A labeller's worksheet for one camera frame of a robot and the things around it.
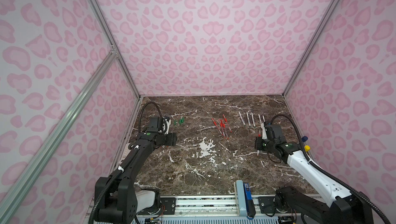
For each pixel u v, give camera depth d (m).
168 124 0.80
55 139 0.54
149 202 0.62
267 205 0.74
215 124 1.04
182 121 1.05
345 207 0.39
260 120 1.06
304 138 0.86
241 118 1.07
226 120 1.05
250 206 0.69
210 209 0.72
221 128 1.01
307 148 0.82
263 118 1.06
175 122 1.04
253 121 1.04
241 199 0.72
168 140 0.75
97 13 0.77
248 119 1.06
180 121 1.04
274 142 0.63
